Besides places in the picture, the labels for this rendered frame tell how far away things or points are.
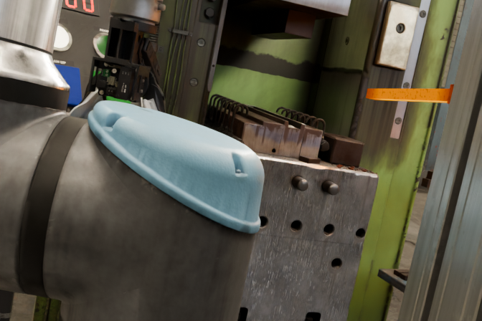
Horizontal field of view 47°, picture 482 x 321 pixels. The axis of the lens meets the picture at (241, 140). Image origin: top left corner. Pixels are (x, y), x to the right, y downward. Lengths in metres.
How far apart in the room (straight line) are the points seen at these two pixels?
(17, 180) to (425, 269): 0.22
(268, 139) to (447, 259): 1.13
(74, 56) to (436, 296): 0.93
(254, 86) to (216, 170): 1.48
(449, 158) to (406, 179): 1.46
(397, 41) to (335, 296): 0.69
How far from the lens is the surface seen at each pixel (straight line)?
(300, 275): 1.36
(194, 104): 1.39
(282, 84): 1.81
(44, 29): 0.37
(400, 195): 1.67
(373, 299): 1.74
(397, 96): 1.18
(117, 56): 0.82
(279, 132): 1.31
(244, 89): 1.77
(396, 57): 1.56
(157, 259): 0.31
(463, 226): 0.18
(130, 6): 0.83
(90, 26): 1.11
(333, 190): 1.28
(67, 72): 1.03
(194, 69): 1.39
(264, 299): 1.35
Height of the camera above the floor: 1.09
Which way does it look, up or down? 7 degrees down
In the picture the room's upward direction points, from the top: 11 degrees clockwise
